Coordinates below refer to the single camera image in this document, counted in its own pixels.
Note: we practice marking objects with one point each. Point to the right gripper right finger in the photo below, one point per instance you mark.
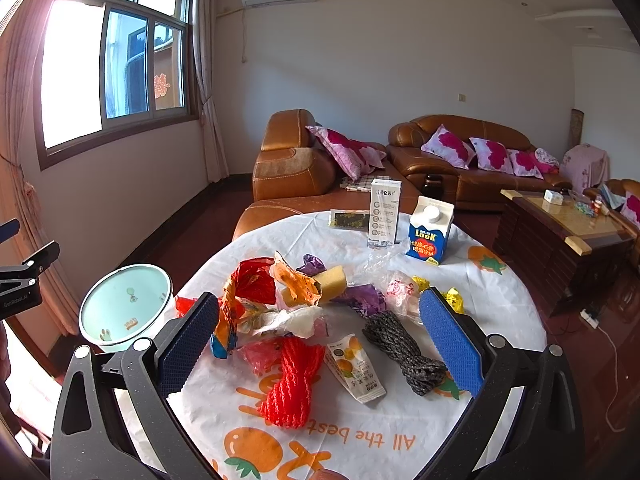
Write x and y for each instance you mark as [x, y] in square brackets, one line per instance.
[545, 439]

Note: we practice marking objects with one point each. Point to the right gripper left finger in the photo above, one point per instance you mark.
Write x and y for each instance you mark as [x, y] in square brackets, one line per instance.
[90, 437]

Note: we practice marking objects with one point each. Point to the yellow wrapper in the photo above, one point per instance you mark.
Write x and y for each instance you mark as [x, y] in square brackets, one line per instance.
[452, 296]

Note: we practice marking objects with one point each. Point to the pink plastic bag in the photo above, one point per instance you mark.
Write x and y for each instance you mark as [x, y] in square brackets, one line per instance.
[263, 352]

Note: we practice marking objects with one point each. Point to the white orange snack packet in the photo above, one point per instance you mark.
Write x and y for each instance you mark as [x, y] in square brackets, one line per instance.
[353, 369]

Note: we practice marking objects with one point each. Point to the red orange wrapper pile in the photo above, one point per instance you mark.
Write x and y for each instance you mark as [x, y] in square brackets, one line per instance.
[256, 283]

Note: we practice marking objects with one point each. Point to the purple foil wrapper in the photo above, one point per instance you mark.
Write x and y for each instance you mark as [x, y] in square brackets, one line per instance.
[366, 300]

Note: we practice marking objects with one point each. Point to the white plastic wrapper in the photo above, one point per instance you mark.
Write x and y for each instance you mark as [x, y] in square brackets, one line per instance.
[299, 322]

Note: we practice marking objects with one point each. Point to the yellow sponge piece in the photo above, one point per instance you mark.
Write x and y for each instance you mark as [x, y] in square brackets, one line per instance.
[328, 285]

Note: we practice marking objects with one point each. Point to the white power strip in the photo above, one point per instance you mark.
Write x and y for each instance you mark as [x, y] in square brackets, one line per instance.
[589, 319]

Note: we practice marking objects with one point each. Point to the wooden coffee table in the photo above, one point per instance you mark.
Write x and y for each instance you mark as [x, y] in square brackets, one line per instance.
[567, 255]

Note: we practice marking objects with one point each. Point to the clear plastic wrapper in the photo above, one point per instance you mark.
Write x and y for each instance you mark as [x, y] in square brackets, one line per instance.
[395, 279]

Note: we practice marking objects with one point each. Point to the white orange printed tablecloth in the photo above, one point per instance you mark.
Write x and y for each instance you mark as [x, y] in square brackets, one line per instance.
[365, 421]

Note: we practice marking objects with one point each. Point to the blue Look milk carton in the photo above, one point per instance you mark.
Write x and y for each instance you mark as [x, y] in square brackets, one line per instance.
[429, 228]

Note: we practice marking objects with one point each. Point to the white box on coffee table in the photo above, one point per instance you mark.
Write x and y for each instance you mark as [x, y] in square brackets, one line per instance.
[553, 198]

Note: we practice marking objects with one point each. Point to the brown armchair with cushion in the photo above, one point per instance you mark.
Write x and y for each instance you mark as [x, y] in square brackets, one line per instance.
[620, 199]

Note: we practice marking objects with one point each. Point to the tall white blue carton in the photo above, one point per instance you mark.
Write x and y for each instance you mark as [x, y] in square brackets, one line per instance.
[384, 211]

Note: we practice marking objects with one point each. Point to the pink floral cushion right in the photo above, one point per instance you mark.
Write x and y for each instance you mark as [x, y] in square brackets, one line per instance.
[537, 163]

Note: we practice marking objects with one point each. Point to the pink floral cushion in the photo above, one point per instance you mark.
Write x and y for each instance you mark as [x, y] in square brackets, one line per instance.
[537, 163]
[449, 147]
[492, 156]

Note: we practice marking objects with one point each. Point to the pink covered chair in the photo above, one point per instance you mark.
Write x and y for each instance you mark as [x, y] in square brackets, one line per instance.
[585, 166]

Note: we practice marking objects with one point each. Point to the dark seaweed snack pack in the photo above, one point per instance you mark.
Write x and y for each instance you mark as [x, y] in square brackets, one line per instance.
[354, 220]

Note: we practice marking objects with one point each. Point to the pink floral cushion middle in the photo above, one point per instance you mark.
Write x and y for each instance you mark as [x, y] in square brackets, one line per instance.
[492, 156]

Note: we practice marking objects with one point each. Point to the pink left curtain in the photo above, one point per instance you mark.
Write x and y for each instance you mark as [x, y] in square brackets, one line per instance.
[27, 194]

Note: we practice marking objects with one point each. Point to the checkered cloth on sofa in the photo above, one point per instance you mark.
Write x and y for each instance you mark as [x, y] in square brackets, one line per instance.
[363, 184]

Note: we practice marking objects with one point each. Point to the pink floral cushion left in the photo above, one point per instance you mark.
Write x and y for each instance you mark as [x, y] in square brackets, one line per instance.
[449, 147]

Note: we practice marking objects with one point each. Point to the brown leather chaise sofa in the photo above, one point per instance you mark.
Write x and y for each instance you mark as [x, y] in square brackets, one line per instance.
[295, 174]

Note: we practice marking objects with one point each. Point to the pink floral pillow chaise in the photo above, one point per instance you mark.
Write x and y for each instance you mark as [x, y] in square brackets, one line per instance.
[356, 159]

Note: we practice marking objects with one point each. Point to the beige right curtain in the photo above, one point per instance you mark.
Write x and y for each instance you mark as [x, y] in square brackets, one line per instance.
[203, 42]

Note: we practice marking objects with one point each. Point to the window with brown frame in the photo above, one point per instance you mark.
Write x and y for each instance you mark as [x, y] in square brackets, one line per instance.
[109, 69]

